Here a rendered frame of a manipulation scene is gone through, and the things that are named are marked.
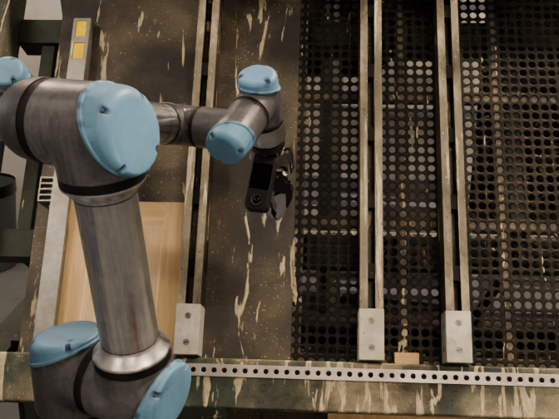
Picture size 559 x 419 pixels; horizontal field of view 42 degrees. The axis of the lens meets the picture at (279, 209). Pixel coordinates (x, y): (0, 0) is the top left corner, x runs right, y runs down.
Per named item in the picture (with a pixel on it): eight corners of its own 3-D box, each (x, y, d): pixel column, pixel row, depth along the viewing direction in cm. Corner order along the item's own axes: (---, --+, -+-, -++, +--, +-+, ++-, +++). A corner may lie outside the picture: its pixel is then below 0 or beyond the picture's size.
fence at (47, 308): (36, 354, 188) (31, 352, 185) (77, 25, 216) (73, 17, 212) (56, 354, 188) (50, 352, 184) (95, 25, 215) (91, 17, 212)
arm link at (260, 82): (226, 84, 132) (246, 57, 137) (234, 131, 139) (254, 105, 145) (266, 91, 129) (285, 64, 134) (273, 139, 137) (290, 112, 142)
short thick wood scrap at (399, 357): (393, 365, 184) (394, 364, 182) (393, 352, 185) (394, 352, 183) (418, 366, 184) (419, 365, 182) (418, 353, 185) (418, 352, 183)
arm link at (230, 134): (193, 163, 133) (220, 126, 140) (248, 170, 129) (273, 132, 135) (180, 128, 128) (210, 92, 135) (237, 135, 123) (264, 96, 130)
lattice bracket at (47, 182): (41, 204, 200) (37, 200, 197) (44, 179, 202) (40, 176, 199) (55, 204, 200) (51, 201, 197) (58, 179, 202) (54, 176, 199)
